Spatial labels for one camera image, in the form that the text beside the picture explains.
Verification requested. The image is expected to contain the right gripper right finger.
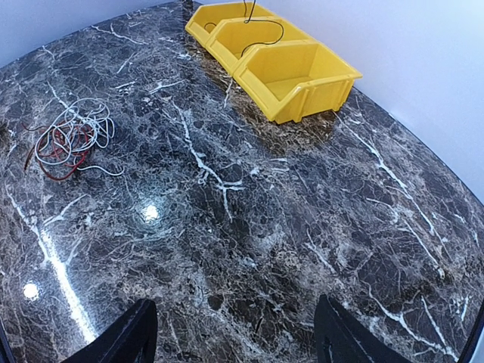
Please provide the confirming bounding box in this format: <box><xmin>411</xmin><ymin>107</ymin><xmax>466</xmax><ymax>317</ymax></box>
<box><xmin>314</xmin><ymin>294</ymin><xmax>409</xmax><ymax>363</ymax></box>

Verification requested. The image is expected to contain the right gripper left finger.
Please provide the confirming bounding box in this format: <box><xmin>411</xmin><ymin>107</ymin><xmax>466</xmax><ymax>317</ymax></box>
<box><xmin>65</xmin><ymin>299</ymin><xmax>158</xmax><ymax>362</ymax></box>

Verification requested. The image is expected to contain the red wire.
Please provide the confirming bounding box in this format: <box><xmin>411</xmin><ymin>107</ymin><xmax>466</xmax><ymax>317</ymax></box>
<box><xmin>22</xmin><ymin>123</ymin><xmax>103</xmax><ymax>182</ymax></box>

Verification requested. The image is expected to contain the white wire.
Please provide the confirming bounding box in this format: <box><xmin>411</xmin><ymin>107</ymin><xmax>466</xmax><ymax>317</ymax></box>
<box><xmin>33</xmin><ymin>98</ymin><xmax>126</xmax><ymax>178</ymax></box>

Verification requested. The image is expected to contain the green wire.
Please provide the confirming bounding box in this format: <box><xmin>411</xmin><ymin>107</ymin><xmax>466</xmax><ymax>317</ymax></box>
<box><xmin>240</xmin><ymin>0</ymin><xmax>285</xmax><ymax>57</ymax></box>

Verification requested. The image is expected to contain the right yellow plastic bin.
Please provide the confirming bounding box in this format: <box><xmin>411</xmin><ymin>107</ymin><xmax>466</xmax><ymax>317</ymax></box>
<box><xmin>234</xmin><ymin>40</ymin><xmax>362</xmax><ymax>124</ymax></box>

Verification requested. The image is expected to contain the yellow plastic bin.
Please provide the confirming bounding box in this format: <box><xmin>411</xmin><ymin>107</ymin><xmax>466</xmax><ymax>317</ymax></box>
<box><xmin>185</xmin><ymin>1</ymin><xmax>275</xmax><ymax>46</ymax></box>
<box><xmin>205</xmin><ymin>17</ymin><xmax>315</xmax><ymax>76</ymax></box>
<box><xmin>234</xmin><ymin>40</ymin><xmax>362</xmax><ymax>124</ymax></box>

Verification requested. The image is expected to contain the middle yellow plastic bin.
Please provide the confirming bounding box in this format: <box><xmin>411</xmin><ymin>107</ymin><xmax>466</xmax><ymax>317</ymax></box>
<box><xmin>205</xmin><ymin>17</ymin><xmax>315</xmax><ymax>76</ymax></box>

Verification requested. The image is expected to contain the left yellow plastic bin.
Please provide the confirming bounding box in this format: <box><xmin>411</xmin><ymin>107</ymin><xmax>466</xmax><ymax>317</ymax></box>
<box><xmin>185</xmin><ymin>1</ymin><xmax>275</xmax><ymax>46</ymax></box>

